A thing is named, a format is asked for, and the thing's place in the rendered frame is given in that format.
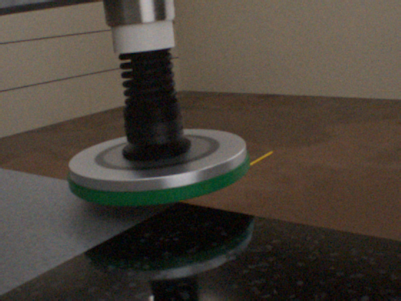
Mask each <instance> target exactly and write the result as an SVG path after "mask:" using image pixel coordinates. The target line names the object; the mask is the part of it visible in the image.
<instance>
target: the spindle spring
mask: <svg viewBox="0 0 401 301"><path fill-rule="evenodd" d="M170 50H171V47H168V48H165V49H156V50H150V51H145V52H126V53H120V54H119V55H118V59H119V60H123V61H124V60H129V59H137V58H143V57H152V56H155V55H159V54H161V57H153V58H150V59H143V60H138V61H134V62H123V63H121V64H120V69H121V70H127V71H123V72H122V73H121V77H122V78H123V79H131V78H137V77H146V76H153V75H159V74H161V73H162V74H163V75H159V76H155V77H150V78H146V79H141V80H133V79H131V80H125V81H123V82H122V86H123V87H124V88H129V89H127V90H124V91H123V95H124V96H125V97H129V98H127V99H125V101H124V103H125V104H126V105H128V106H141V105H149V104H154V103H157V102H162V101H167V100H169V101H176V100H177V99H176V97H174V96H175V95H176V90H175V88H174V87H175V82H174V80H173V78H174V76H175V73H174V71H172V70H171V69H172V68H173V66H174V64H173V63H172V62H169V61H170V60H171V59H172V58H173V56H172V54H171V53H169V52H168V51H170ZM158 64H162V66H159V67H154V68H150V69H146V70H134V71H132V70H133V69H138V68H143V67H149V66H153V65H158ZM161 82H164V84H163V85H158V86H155V87H149V88H145V89H135V88H136V87H145V86H149V85H155V84H158V83H161ZM161 92H165V93H164V94H161V95H154V94H158V93H161ZM143 95H154V96H151V97H143V98H137V99H135V97H137V96H143Z"/></svg>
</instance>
